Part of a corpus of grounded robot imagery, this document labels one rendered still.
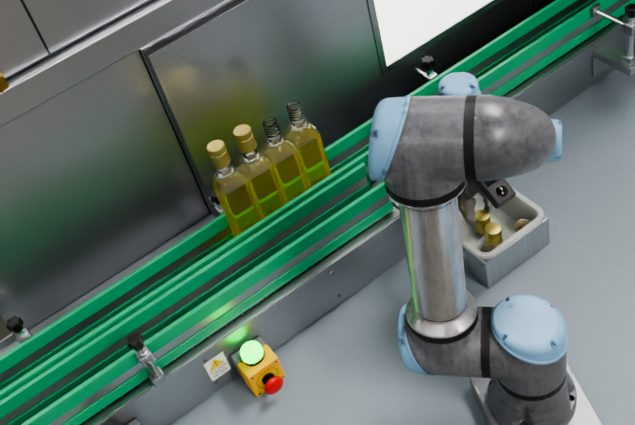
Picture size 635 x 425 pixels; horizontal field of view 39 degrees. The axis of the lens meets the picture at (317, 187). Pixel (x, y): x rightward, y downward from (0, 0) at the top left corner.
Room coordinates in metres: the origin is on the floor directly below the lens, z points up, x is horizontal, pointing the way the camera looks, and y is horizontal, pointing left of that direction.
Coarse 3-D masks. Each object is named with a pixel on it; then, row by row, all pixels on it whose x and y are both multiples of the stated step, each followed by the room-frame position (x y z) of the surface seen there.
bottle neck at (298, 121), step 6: (294, 102) 1.35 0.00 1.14; (288, 108) 1.34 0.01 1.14; (294, 108) 1.35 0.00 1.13; (300, 108) 1.34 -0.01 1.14; (288, 114) 1.34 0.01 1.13; (294, 114) 1.33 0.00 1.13; (300, 114) 1.33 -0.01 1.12; (294, 120) 1.33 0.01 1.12; (300, 120) 1.33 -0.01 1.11; (294, 126) 1.33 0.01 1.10; (300, 126) 1.33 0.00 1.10
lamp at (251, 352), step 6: (246, 342) 1.06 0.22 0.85; (252, 342) 1.05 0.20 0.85; (246, 348) 1.04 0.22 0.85; (252, 348) 1.04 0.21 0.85; (258, 348) 1.04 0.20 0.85; (240, 354) 1.04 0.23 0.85; (246, 354) 1.03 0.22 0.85; (252, 354) 1.03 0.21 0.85; (258, 354) 1.03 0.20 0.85; (264, 354) 1.04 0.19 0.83; (246, 360) 1.03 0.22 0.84; (252, 360) 1.02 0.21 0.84; (258, 360) 1.02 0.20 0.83
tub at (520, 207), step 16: (480, 208) 1.29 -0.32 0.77; (512, 208) 1.23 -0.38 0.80; (528, 208) 1.19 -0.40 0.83; (464, 224) 1.26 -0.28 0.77; (512, 224) 1.22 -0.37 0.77; (528, 224) 1.15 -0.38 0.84; (464, 240) 1.15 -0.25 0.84; (480, 240) 1.20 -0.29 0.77; (512, 240) 1.12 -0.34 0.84; (480, 256) 1.10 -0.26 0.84
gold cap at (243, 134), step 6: (240, 126) 1.30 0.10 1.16; (246, 126) 1.30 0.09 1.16; (234, 132) 1.29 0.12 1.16; (240, 132) 1.29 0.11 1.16; (246, 132) 1.28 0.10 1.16; (240, 138) 1.28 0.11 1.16; (246, 138) 1.28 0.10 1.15; (252, 138) 1.28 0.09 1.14; (240, 144) 1.28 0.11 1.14; (246, 144) 1.28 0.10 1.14; (252, 144) 1.28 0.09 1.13; (240, 150) 1.28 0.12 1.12; (246, 150) 1.28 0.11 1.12; (252, 150) 1.28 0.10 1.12
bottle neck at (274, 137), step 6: (264, 120) 1.33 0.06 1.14; (270, 120) 1.33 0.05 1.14; (276, 120) 1.31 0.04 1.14; (264, 126) 1.31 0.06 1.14; (270, 126) 1.30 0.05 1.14; (276, 126) 1.31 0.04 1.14; (270, 132) 1.30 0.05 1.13; (276, 132) 1.30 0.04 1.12; (270, 138) 1.30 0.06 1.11; (276, 138) 1.30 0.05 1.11; (282, 138) 1.31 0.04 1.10; (270, 144) 1.31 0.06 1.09; (276, 144) 1.30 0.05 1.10
